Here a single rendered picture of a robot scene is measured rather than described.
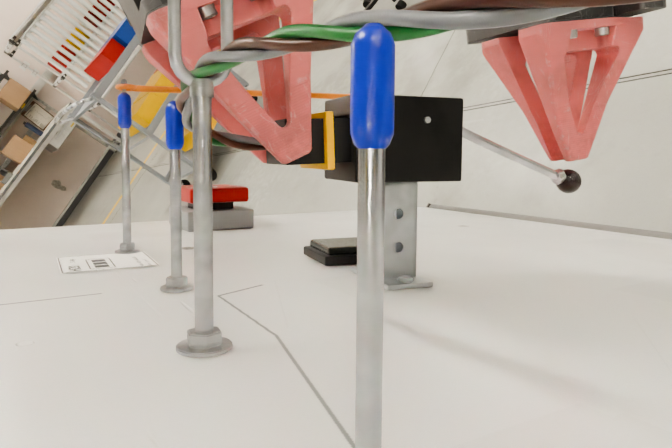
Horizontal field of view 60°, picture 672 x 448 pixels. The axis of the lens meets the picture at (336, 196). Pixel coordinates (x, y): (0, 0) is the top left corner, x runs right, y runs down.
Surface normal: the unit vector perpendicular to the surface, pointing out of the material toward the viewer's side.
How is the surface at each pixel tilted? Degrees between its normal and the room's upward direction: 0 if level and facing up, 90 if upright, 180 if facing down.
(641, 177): 0
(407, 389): 55
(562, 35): 96
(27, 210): 90
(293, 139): 90
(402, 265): 82
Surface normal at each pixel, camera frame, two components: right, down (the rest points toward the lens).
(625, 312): 0.00, -1.00
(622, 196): -0.70, -0.55
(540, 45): -0.82, 0.51
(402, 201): 0.36, 0.07
